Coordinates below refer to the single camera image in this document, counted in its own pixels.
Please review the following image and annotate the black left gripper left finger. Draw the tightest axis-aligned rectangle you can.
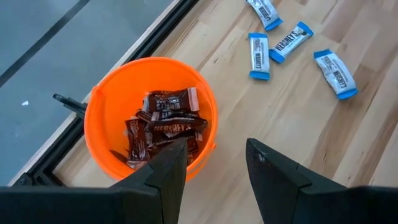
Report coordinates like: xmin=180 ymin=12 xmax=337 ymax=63
xmin=111 ymin=138 xmax=188 ymax=224

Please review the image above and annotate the orange plastic bucket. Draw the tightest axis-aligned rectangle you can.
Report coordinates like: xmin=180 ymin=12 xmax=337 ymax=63
xmin=83 ymin=57 xmax=219 ymax=183

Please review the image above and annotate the dark brown chocolate bar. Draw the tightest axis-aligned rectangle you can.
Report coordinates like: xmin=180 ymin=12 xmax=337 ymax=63
xmin=124 ymin=118 xmax=150 ymax=170
xmin=142 ymin=87 xmax=200 ymax=113
xmin=135 ymin=110 xmax=200 ymax=121
xmin=148 ymin=116 xmax=208 ymax=134
xmin=185 ymin=133 xmax=205 ymax=166

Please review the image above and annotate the black hook clamp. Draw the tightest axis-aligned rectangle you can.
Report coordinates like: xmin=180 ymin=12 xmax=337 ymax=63
xmin=52 ymin=93 xmax=88 ymax=118

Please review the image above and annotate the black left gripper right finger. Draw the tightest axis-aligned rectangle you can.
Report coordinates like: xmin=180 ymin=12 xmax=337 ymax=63
xmin=245 ymin=138 xmax=348 ymax=224

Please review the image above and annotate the blue white chocolate bar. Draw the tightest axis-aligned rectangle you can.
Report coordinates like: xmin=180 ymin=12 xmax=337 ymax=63
xmin=246 ymin=0 xmax=284 ymax=32
xmin=248 ymin=32 xmax=271 ymax=81
xmin=313 ymin=49 xmax=359 ymax=101
xmin=268 ymin=21 xmax=315 ymax=65

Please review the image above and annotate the black aluminium table frame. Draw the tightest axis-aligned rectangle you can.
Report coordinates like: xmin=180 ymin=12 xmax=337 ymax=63
xmin=9 ymin=0 xmax=200 ymax=187

